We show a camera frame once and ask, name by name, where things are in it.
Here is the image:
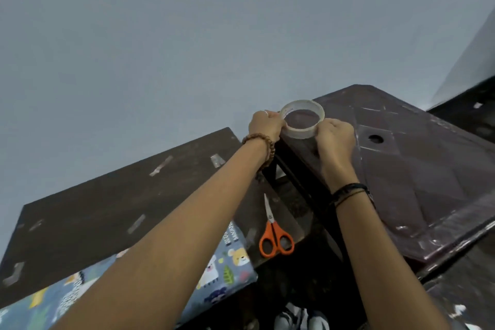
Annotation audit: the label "person's left hand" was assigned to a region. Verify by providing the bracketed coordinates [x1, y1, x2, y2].
[248, 110, 288, 145]

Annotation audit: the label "black thread bracelet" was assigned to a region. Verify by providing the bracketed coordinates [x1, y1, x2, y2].
[331, 183, 374, 209]

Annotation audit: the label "orange handled scissors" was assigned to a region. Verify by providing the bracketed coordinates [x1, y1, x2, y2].
[258, 193, 296, 259]

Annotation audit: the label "clear tape roll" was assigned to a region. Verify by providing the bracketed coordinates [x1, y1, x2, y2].
[279, 100, 325, 140]

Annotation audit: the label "crumpled clear tape piece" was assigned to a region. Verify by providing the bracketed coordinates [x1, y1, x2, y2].
[148, 155, 174, 178]

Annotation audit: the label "brown beaded bracelet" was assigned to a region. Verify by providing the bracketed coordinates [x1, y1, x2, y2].
[241, 132, 276, 172]

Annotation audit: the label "small dark wooden table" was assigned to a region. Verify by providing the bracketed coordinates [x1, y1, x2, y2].
[0, 127, 306, 309]

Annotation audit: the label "person's right hand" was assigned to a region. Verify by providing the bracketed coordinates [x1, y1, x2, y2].
[314, 118, 361, 192]

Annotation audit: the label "brown plastic stool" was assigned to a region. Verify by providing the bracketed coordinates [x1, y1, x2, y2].
[262, 84, 495, 284]

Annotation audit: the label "person's right forearm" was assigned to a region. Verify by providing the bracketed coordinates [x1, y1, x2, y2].
[334, 190, 451, 330]

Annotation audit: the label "teal white patterned trousers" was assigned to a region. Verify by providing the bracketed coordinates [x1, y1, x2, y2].
[274, 302, 329, 330]

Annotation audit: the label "person's left forearm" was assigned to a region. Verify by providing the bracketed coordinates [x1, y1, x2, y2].
[50, 138, 271, 330]

